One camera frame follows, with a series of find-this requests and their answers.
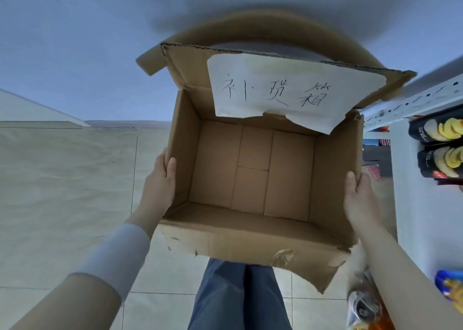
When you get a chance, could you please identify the person's right forearm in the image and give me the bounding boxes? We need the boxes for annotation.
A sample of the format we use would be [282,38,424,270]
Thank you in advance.
[356,224,463,330]

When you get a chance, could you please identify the person's right hand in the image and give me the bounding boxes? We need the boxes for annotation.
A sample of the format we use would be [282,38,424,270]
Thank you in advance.
[343,171,385,238]

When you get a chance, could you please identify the blue and yellow snack packet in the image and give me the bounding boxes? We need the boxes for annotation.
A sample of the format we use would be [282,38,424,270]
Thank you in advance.
[434,270,463,303]

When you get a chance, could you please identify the torn white handwritten paper label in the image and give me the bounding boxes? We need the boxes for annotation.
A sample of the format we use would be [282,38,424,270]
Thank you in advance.
[207,52,388,135]

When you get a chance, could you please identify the person's left forearm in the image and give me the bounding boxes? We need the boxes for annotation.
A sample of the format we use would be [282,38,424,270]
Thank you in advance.
[10,210,160,330]

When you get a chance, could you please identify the person's legs in blue jeans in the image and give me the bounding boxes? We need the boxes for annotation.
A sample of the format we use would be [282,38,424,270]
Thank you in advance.
[187,257,287,330]

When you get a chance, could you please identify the brown cardboard box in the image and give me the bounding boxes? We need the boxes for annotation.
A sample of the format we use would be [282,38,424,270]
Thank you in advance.
[136,9,417,294]

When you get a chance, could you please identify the white metal shelf unit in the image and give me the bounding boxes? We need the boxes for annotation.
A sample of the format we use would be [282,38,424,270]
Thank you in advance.
[361,58,463,305]

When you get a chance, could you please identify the black chips can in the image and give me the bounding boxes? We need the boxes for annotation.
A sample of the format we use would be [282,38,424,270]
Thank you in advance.
[408,114,463,146]
[417,146,463,180]

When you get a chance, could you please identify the person's left hand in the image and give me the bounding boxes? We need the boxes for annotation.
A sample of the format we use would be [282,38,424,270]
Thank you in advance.
[139,153,177,223]

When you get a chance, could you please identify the white and orange snack packet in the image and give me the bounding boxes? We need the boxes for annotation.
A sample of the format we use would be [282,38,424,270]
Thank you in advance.
[346,268,395,330]

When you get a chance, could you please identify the red snack packet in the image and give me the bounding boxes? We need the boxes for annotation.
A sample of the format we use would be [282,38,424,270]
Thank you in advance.
[363,163,382,183]

